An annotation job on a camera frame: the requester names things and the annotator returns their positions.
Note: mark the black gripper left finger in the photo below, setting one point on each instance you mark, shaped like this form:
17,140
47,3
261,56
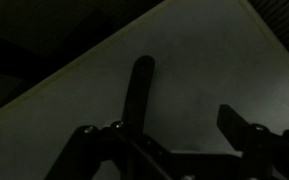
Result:
135,155

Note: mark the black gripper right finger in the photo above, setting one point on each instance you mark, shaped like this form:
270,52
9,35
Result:
262,151

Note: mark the white coffee table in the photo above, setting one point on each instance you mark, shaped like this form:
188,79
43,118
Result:
207,53

